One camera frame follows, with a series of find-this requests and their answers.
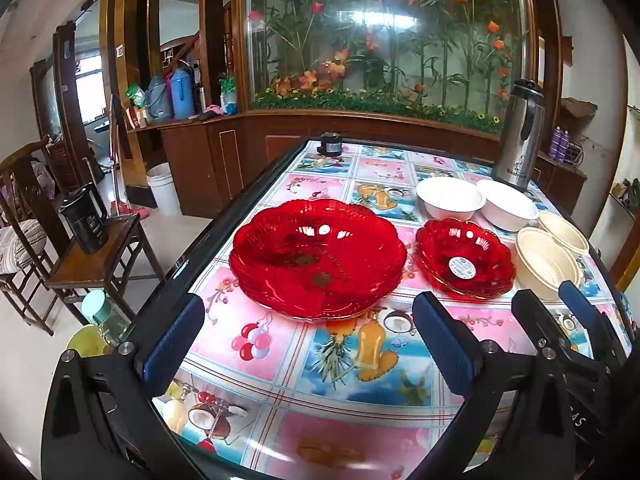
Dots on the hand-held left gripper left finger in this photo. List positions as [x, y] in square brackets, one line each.
[172, 340]

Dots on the beige bowl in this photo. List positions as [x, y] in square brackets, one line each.
[542, 260]
[562, 230]

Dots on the small black jar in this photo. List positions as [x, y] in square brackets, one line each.
[331, 144]

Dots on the cardboard box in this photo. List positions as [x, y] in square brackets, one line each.
[577, 112]

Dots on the blue thermos flask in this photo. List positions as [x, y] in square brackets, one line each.
[182, 97]

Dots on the grey-blue thermos flask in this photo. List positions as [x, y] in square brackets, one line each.
[159, 100]

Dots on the wooden side cabinet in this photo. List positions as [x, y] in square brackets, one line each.
[562, 180]

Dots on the white stool with green top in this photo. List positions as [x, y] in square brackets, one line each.
[85, 340]

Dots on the water bottle with mint lid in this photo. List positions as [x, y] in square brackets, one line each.
[97, 305]

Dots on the stainless steel thermos jug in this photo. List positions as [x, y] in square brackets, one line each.
[517, 150]

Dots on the green snack bag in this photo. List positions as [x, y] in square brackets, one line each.
[228, 95]
[135, 96]

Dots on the wooden chair with striped cushion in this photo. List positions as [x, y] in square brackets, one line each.
[20, 245]

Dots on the small red glass plate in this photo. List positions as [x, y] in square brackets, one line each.
[450, 245]

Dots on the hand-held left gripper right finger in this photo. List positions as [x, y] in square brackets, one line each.
[440, 345]

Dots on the glass flower display panel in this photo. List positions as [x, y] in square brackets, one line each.
[390, 60]

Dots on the black framed table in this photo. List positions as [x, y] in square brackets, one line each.
[200, 252]

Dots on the pink cloth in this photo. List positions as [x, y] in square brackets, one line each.
[214, 109]

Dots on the white plastic bucket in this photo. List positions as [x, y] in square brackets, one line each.
[164, 190]

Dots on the black electric kettle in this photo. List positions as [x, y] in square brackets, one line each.
[87, 225]

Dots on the dark wooden chair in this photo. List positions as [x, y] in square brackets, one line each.
[100, 265]

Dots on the large red glass plate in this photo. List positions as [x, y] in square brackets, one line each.
[300, 245]

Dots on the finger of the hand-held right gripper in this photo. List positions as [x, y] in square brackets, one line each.
[580, 307]
[532, 312]

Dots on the white bowl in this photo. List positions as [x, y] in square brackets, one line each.
[447, 192]
[505, 202]

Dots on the fruit print tablecloth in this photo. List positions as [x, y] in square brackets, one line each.
[280, 350]

